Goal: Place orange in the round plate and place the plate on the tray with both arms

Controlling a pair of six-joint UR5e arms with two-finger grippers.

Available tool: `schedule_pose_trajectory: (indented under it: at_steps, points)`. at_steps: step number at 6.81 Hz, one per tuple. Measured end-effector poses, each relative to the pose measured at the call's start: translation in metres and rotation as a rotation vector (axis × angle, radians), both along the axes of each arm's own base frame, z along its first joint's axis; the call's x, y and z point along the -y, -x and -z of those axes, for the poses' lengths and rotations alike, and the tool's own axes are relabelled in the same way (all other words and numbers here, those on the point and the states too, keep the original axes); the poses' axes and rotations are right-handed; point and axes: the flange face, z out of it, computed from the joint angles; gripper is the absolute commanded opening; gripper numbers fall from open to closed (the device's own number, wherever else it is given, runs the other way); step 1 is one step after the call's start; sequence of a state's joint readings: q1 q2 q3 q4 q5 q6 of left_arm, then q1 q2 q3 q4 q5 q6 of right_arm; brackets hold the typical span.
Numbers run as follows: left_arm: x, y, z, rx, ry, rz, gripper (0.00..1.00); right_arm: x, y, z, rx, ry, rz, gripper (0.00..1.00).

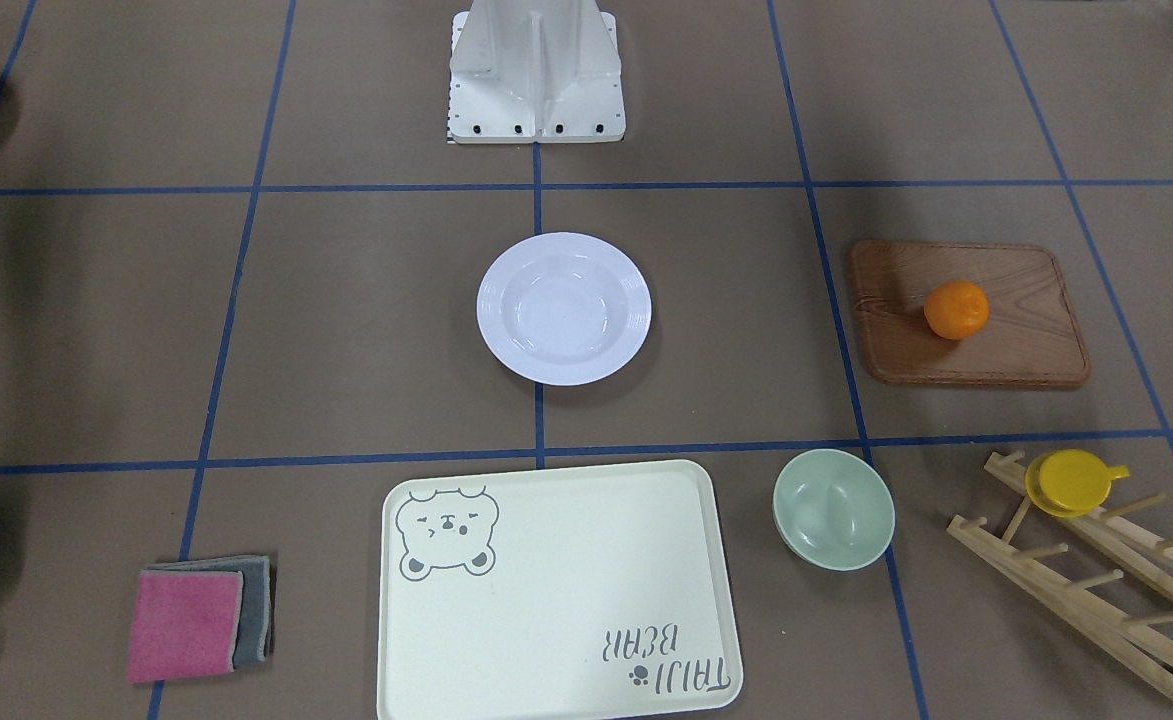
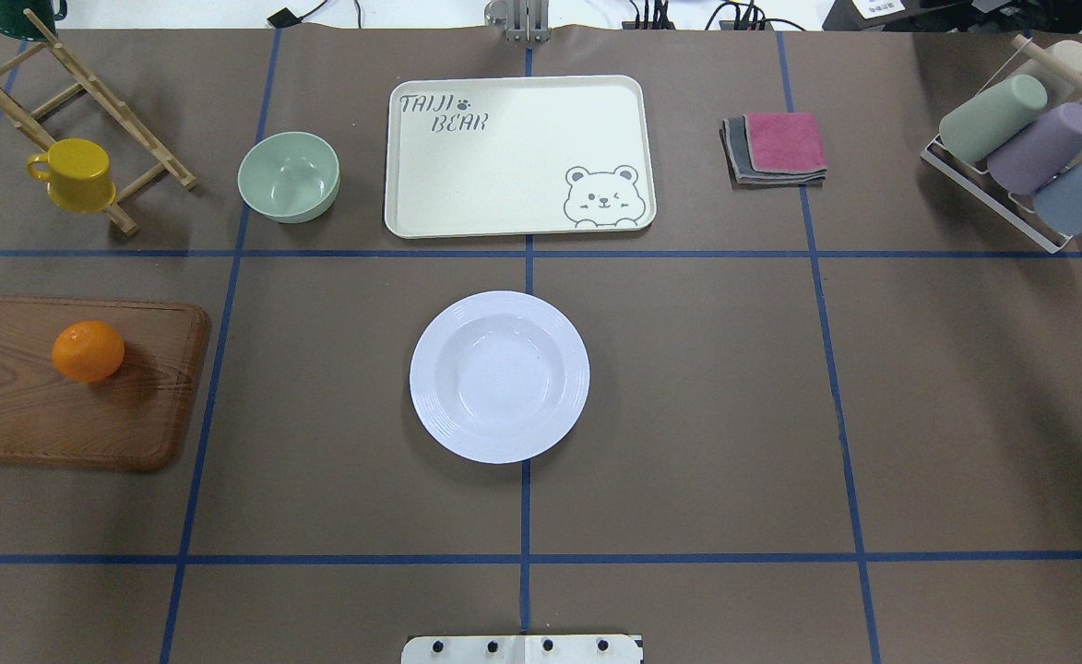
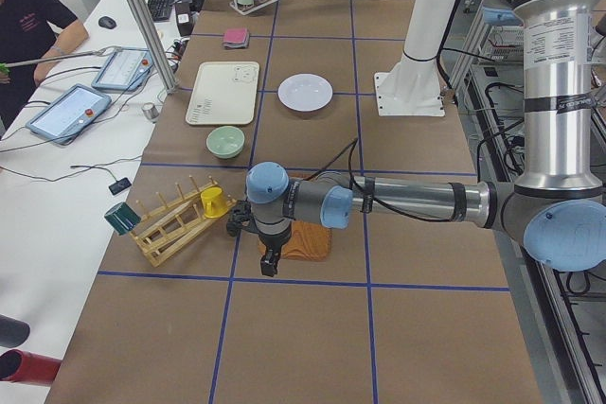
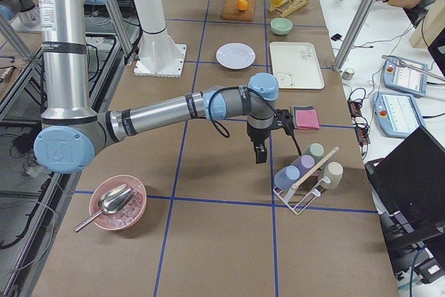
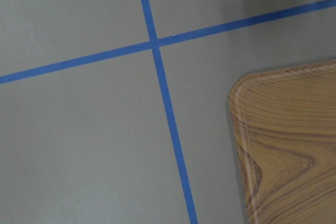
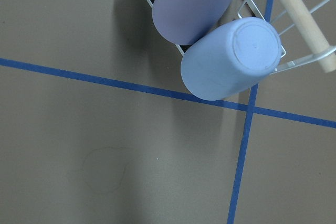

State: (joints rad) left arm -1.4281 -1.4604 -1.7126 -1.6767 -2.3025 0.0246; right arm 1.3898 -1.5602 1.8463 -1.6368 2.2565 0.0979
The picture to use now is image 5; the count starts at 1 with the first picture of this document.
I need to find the wooden grain tray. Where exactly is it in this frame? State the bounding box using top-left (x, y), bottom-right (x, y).
top-left (229, 60), bottom-right (335, 223)

